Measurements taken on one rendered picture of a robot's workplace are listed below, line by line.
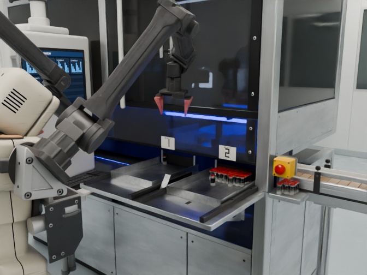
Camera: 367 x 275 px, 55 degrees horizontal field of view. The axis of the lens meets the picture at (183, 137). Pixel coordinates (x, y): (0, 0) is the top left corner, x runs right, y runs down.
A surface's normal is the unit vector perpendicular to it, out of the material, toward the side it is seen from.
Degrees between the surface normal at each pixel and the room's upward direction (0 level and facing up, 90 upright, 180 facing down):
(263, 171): 90
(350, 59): 90
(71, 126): 57
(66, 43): 90
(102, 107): 76
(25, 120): 90
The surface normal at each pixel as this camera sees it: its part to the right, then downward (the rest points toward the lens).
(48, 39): 0.87, 0.10
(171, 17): -0.02, -0.05
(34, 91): 0.72, 0.14
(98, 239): -0.61, 0.15
